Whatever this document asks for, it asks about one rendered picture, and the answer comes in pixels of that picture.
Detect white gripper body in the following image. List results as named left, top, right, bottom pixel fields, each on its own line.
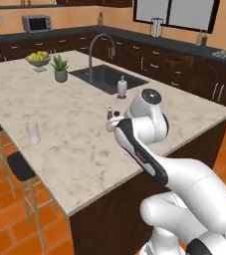
left=105, top=118, right=123, bottom=133

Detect clear glass cup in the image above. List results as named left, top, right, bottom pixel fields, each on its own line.
left=25, top=121, right=42, bottom=145

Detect brown pepper shaker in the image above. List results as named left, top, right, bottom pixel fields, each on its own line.
left=106, top=106, right=114, bottom=122

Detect white soap dispenser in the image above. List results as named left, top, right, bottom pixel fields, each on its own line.
left=116, top=75, right=129, bottom=100

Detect dark sink basin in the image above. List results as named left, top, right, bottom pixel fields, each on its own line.
left=68, top=64, right=149, bottom=96

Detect grey curved tap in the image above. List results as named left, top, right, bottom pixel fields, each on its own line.
left=88, top=33, right=116, bottom=85

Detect green plant in grey pot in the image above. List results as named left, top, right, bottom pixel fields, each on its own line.
left=50, top=54, right=70, bottom=84

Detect dark brown island cabinet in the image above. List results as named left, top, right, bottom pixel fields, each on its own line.
left=69, top=120, right=226, bottom=255

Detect dark brown cupboard run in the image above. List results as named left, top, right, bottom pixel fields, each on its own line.
left=0, top=25, right=226, bottom=120

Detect grey fruit bowl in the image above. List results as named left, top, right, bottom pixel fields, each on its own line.
left=25, top=55, right=53, bottom=73

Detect slim brown bottle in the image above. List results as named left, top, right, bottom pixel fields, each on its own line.
left=97, top=11, right=105, bottom=27

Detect steel canister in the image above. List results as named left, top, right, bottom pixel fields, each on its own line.
left=149, top=17, right=165, bottom=39

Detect silver toaster oven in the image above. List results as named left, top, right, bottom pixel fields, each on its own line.
left=21, top=14, right=53, bottom=34

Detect dark-framed window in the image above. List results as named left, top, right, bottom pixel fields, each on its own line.
left=132, top=0, right=221, bottom=35

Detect dark wall cupboards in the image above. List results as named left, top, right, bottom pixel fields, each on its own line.
left=0, top=0, right=134, bottom=11

